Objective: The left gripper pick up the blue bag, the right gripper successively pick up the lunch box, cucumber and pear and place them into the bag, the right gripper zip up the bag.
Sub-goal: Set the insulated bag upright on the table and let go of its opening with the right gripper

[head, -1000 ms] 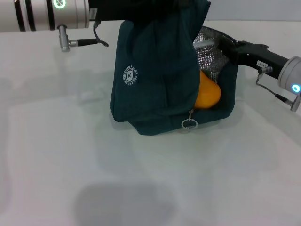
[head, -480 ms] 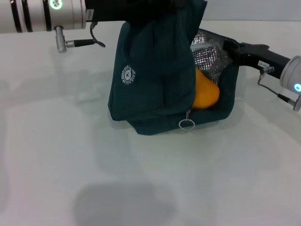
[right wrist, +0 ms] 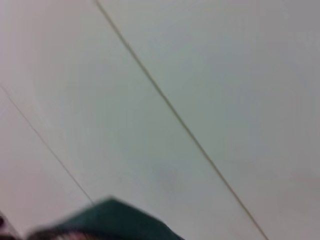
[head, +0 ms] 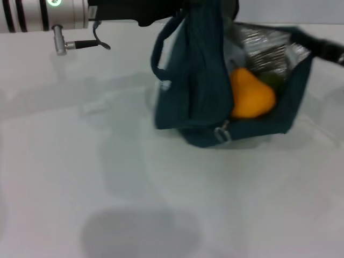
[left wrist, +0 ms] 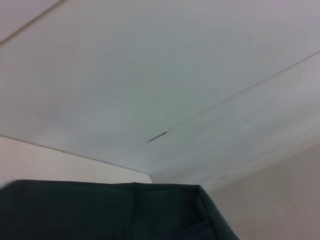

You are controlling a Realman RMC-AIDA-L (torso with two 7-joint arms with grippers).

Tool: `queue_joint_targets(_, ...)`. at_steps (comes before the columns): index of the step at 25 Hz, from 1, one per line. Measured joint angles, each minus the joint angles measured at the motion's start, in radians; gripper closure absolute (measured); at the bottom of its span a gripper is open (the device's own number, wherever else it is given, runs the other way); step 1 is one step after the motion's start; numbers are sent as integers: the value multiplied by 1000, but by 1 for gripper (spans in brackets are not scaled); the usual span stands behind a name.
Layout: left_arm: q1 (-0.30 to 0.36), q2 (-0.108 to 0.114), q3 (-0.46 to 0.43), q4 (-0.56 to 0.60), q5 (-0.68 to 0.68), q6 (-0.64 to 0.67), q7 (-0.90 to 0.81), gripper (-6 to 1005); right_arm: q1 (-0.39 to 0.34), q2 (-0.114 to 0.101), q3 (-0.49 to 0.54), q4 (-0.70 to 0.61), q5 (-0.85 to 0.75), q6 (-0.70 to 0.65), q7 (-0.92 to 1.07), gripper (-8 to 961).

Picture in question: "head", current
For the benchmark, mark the yellow orange pear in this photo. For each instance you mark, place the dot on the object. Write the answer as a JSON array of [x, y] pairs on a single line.
[[250, 96]]

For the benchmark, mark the dark teal insulated lunch bag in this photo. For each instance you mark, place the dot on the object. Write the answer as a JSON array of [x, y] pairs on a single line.
[[196, 80]]

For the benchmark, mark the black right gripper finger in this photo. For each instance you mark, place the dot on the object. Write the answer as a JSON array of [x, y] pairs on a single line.
[[306, 37]]

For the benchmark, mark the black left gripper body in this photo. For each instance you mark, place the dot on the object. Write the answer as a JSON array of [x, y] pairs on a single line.
[[134, 10]]

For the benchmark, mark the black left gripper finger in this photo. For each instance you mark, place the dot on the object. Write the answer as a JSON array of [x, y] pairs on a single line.
[[232, 8]]

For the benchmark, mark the green cucumber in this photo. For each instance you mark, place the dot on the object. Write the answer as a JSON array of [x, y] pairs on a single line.
[[272, 80]]

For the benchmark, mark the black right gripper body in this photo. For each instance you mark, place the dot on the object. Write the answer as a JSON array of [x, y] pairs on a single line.
[[332, 51]]

